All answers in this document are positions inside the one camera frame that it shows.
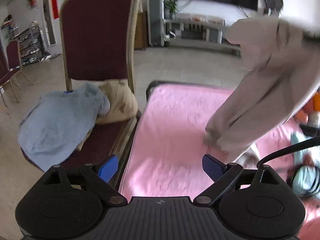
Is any white grey hoodie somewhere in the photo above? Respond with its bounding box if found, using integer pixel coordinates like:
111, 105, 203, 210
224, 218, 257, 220
205, 16, 319, 165

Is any pink towel table cover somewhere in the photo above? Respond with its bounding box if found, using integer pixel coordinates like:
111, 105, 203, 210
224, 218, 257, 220
114, 83, 319, 239

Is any light blue knit sweater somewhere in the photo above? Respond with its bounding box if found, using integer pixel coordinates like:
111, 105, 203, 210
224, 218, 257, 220
18, 83, 111, 172

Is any beige garment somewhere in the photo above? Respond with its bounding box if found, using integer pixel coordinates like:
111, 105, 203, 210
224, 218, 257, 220
70, 80, 138, 151

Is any folded teal white garment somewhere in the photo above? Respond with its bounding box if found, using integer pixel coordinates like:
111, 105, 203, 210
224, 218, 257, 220
288, 146, 319, 199

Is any grey tv console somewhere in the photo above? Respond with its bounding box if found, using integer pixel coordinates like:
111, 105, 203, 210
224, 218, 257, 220
162, 17, 241, 56

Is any far maroon chair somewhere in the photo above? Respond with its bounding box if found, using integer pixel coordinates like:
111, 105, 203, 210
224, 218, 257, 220
1, 40, 34, 103

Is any metal shoe rack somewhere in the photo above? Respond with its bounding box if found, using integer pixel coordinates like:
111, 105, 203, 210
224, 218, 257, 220
9, 21, 52, 66

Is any maroon banquet chair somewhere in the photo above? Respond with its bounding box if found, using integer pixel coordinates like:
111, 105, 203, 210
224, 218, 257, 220
21, 0, 142, 188

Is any standing mirror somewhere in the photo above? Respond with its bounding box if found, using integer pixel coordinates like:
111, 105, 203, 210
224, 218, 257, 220
41, 0, 56, 46

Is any potted green plant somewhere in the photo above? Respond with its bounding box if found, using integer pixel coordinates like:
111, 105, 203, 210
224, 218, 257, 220
164, 0, 178, 20

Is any grey tower speaker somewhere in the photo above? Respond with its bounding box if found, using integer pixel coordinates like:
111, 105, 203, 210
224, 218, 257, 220
148, 0, 165, 47

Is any black cable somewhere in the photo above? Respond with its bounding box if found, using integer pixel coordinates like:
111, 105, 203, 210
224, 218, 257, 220
256, 136, 320, 170

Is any hanging wall plant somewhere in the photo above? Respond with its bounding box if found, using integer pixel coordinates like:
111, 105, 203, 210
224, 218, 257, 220
26, 0, 36, 8

